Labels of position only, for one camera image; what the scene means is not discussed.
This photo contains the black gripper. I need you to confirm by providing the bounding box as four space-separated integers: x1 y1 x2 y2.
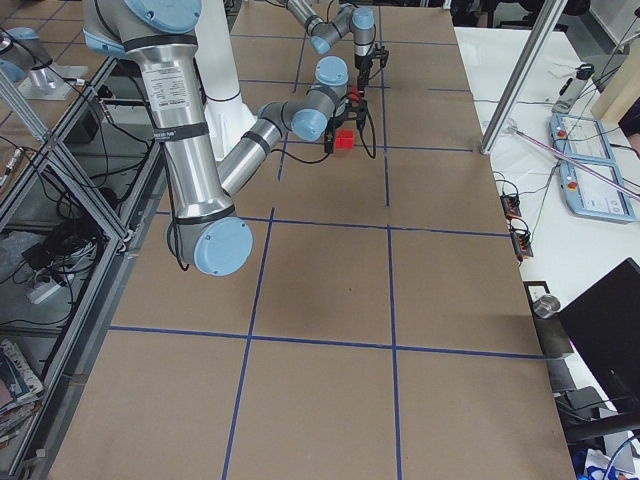
355 47 388 97
323 97 368 153

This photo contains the red block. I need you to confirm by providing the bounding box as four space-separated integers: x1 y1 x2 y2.
349 87 361 101
334 129 355 150

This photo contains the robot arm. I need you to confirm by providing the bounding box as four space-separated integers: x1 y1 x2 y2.
83 1 375 276
279 0 389 96

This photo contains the reacher grabber stick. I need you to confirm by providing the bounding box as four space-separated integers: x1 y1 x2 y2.
503 122 640 201

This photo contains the upper teach pendant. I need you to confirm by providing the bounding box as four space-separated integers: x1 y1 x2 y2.
549 113 615 163

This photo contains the teach pendant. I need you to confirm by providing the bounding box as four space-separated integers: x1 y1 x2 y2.
549 113 615 163
559 160 636 224

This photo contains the lower teach pendant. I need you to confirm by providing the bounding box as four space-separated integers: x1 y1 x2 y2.
559 160 636 224

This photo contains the metal cup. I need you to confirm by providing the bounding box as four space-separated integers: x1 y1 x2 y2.
532 294 561 319

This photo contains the black laptop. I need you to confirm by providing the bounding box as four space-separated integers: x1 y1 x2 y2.
559 258 639 412

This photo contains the stack of patterned cloths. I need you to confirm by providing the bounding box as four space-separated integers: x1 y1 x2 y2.
1 338 45 447

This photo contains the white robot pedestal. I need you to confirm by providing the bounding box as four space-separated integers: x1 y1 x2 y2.
195 0 256 162

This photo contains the aluminium frame post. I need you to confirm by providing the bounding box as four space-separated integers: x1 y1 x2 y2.
480 0 567 155

